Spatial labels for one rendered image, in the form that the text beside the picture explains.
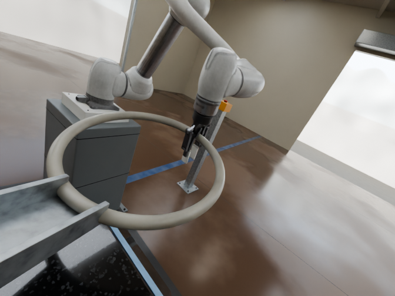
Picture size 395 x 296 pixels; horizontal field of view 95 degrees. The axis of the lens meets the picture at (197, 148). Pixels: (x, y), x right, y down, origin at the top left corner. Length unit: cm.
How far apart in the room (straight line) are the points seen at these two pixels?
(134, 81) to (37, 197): 93
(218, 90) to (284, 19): 664
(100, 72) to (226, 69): 79
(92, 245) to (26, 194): 21
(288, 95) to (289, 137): 133
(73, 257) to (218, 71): 60
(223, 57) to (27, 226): 57
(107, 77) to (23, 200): 88
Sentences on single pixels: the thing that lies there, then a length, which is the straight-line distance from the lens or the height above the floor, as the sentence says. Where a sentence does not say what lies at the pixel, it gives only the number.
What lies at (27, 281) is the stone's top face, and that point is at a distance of 53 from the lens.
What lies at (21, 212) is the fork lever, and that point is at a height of 97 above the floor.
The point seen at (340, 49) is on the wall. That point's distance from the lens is 673.
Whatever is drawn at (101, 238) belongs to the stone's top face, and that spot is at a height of 83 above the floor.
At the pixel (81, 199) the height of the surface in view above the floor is 98.
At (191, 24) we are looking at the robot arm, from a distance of 83.
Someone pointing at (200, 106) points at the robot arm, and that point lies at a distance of 64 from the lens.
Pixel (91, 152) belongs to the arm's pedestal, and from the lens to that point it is 121.
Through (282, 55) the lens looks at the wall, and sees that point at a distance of 684.
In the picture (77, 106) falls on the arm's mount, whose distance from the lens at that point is 121.
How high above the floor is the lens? 129
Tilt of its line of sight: 23 degrees down
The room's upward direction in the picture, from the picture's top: 23 degrees clockwise
